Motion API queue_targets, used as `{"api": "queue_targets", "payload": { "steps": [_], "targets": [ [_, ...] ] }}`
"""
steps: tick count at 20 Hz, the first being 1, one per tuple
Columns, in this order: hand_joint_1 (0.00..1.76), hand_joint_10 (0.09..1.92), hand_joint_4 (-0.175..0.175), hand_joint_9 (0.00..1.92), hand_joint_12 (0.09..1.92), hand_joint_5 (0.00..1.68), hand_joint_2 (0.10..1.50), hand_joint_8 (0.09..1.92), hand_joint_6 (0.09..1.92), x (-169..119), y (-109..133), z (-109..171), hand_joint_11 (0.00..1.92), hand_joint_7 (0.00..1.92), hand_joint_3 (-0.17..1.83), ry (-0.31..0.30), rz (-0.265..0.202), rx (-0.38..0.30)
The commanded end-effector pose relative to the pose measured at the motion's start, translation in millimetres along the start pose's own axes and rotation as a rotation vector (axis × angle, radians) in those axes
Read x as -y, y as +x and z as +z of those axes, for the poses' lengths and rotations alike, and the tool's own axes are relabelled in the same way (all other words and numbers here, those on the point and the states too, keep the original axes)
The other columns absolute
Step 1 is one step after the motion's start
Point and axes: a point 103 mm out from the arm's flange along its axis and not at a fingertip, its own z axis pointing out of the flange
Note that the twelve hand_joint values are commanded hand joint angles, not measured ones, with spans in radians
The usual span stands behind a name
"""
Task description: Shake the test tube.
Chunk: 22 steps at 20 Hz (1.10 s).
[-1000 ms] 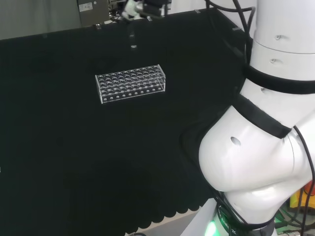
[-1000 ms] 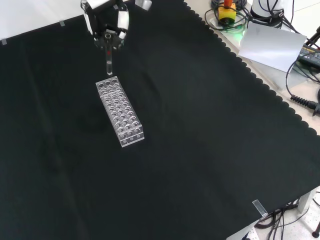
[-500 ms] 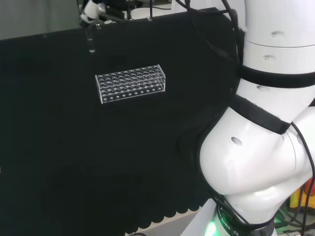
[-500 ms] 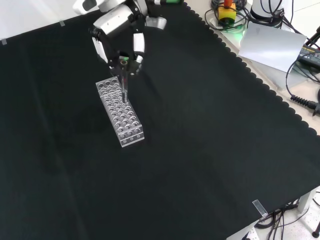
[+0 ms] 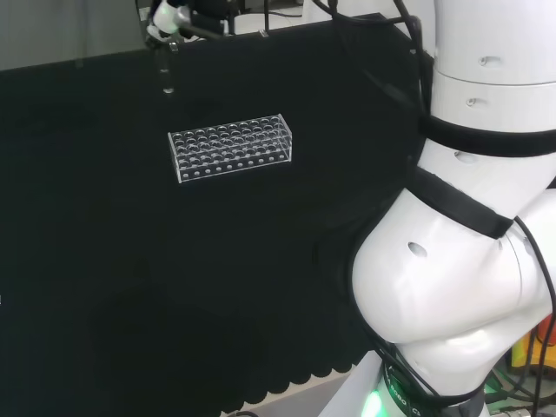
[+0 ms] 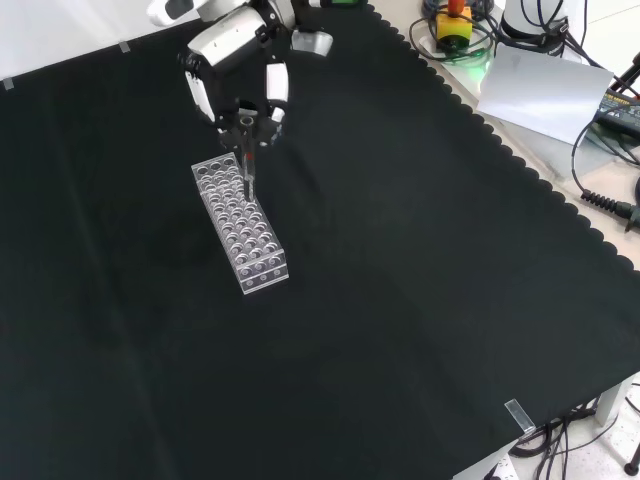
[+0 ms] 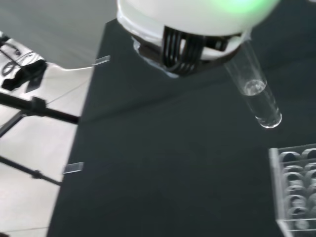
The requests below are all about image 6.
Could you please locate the clear tape strip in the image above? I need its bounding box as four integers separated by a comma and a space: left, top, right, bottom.
503, 398, 536, 435

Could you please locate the black ribbed cable plug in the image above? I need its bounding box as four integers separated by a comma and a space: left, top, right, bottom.
580, 190, 640, 232

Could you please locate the white power strip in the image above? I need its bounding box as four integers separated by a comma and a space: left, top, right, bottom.
482, 452, 519, 480

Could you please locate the black power adapter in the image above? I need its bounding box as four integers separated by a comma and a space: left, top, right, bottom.
592, 88, 640, 142

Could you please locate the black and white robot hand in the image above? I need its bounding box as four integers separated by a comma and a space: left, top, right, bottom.
177, 0, 335, 150

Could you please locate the clear plastic test tube rack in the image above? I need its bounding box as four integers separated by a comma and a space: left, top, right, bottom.
190, 155, 290, 296

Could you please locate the yellow emergency stop button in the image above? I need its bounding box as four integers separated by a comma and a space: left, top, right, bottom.
435, 0, 473, 52

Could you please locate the black tripod leg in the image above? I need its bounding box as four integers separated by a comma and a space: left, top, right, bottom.
610, 49, 640, 99

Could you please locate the clear glass test tube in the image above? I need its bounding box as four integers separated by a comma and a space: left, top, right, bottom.
237, 115, 258, 203

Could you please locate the black bench cloth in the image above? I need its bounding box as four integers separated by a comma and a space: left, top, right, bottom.
0, 0, 640, 480

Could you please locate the pale grey board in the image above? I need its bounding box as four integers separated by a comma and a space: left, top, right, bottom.
475, 43, 615, 146

